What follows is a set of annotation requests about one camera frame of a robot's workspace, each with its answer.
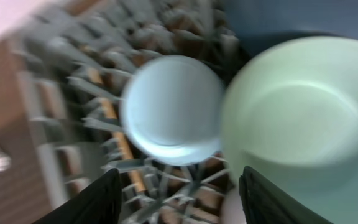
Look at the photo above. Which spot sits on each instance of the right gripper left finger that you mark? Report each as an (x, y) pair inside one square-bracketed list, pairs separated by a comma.
[(99, 203)]

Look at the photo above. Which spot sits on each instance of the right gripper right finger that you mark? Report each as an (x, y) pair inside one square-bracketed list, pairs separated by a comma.
[(265, 203)]

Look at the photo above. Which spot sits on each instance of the pink cup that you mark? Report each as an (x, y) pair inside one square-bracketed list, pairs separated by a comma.
[(23, 191)]

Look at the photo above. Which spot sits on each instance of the light green saucer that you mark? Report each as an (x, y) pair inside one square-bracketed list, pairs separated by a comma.
[(291, 113)]

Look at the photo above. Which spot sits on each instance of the wooden chopstick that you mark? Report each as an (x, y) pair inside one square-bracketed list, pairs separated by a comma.
[(119, 136)]

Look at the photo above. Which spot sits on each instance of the light blue bowl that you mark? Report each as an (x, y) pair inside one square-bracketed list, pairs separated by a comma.
[(171, 110)]

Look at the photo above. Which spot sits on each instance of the dark blue plate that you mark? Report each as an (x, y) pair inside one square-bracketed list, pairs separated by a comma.
[(261, 24)]

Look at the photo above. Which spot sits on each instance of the grey dishwasher rack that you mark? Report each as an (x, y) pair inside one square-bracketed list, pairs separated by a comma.
[(79, 56)]

